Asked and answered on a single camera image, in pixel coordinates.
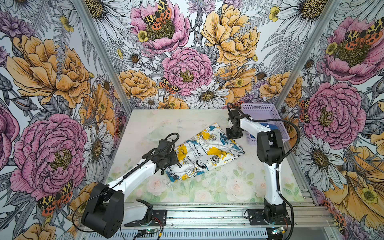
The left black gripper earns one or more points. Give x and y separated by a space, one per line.
174 161

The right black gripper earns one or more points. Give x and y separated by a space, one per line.
230 136

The white teal yellow printed garment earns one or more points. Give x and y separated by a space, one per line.
209 149

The lavender plastic laundry basket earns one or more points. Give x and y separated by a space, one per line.
267 113

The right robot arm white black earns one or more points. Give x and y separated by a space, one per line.
270 152

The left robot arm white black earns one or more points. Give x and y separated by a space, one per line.
106 210

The blue cloth garment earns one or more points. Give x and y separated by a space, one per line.
262 127

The green circuit board left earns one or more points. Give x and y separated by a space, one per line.
149 233

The green circuit board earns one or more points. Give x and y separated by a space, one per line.
149 233
278 231

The green circuit board right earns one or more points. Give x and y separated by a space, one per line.
278 231

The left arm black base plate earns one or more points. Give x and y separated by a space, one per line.
155 218

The aluminium mounting rail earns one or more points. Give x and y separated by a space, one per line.
224 215

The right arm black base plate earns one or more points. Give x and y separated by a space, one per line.
267 217

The white slotted cable duct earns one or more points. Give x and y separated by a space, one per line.
196 234

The left aluminium corner post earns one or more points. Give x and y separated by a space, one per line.
96 39

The aluminium corner post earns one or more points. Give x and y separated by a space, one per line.
313 38
96 39

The right aluminium corner post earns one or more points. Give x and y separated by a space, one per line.
313 38

